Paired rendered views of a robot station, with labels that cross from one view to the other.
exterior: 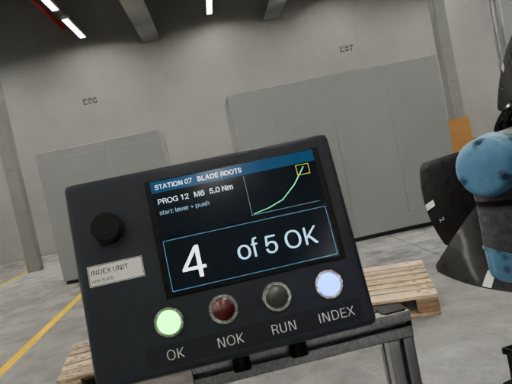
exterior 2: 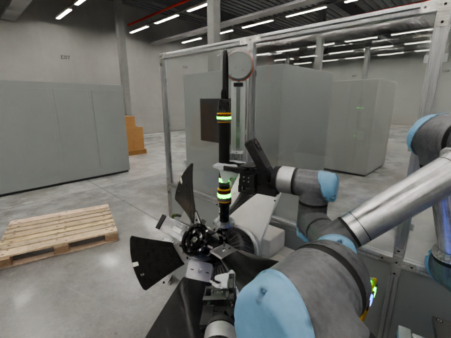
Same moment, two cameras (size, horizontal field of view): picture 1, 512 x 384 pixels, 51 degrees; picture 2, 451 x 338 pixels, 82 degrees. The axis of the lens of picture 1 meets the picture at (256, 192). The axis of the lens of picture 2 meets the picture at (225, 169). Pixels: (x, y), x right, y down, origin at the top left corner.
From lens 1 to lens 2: 60 cm
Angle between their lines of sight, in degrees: 43
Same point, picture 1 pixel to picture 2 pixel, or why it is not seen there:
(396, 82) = (98, 96)
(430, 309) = (112, 239)
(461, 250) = (161, 329)
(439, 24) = (123, 62)
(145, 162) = not seen: outside the picture
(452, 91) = (127, 98)
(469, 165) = not seen: outside the picture
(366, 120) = (78, 114)
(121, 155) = not seen: outside the picture
